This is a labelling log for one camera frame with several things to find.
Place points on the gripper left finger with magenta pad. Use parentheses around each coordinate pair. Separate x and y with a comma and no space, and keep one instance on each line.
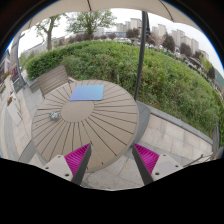
(71,167)

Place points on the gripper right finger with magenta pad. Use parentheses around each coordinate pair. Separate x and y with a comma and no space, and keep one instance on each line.
(153,166)

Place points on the small computer mouse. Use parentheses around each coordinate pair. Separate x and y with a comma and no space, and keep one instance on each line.
(53,115)

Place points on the blue mouse pad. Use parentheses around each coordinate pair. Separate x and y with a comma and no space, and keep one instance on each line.
(87,93)

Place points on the round slatted patio table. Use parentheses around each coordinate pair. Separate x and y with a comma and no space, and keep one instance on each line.
(109,125)

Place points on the white planter box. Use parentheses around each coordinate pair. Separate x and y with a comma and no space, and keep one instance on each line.
(14,111)

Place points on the green hedge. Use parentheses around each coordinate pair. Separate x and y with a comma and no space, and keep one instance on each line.
(162,81)

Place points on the grey slatted patio chair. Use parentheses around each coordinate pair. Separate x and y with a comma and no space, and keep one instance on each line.
(53,79)

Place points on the dark umbrella pole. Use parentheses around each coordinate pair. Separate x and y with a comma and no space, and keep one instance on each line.
(144,33)

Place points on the tall tree behind hedge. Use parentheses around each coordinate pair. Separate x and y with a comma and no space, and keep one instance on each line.
(89,22)

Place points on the beige patio umbrella canopy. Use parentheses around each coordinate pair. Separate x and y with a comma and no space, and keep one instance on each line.
(158,7)

